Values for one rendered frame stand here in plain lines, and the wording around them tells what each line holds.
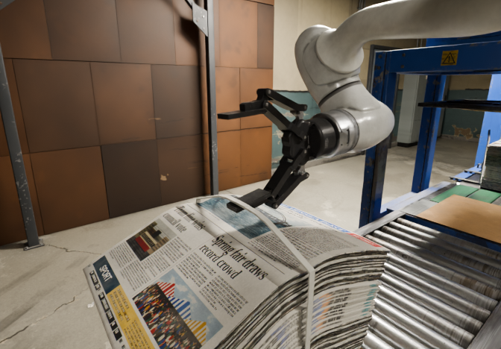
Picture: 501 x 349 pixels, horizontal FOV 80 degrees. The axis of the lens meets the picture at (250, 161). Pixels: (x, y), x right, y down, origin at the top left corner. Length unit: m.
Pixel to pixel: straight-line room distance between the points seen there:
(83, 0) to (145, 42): 0.61
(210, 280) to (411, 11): 0.45
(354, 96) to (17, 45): 2.94
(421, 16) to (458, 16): 0.05
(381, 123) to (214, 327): 0.48
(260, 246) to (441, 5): 0.39
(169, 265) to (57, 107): 2.88
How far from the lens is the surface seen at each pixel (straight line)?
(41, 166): 3.32
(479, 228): 1.63
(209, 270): 0.42
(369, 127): 0.63
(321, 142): 0.54
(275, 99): 0.48
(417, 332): 0.96
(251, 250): 0.43
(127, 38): 3.41
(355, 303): 0.55
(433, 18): 0.48
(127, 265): 0.50
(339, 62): 0.63
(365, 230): 1.38
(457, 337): 1.00
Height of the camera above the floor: 1.40
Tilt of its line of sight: 14 degrees down
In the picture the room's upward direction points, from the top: straight up
